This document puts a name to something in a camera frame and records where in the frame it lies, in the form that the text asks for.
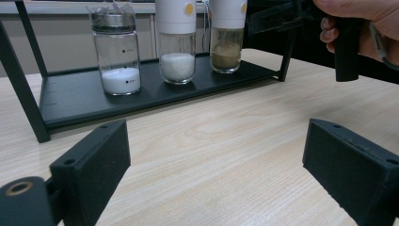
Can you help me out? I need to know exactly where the white-capped jar of brown powder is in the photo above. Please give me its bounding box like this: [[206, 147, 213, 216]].
[[208, 0, 248, 74]]

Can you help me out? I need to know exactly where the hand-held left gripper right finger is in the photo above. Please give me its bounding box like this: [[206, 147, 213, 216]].
[[302, 118, 399, 226]]

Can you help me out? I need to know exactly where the silver-lidded jar of white powder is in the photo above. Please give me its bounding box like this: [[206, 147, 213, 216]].
[[86, 2, 142, 96]]

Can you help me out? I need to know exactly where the beige cabinet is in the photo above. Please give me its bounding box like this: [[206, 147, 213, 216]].
[[0, 0, 211, 78]]

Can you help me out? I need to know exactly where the black metal rack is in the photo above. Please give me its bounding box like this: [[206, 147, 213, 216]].
[[0, 0, 297, 144]]

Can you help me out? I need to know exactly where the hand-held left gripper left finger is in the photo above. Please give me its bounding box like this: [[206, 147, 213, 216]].
[[45, 119, 132, 226]]

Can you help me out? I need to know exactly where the white-capped jar of white granules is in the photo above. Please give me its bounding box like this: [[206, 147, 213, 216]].
[[154, 0, 198, 86]]

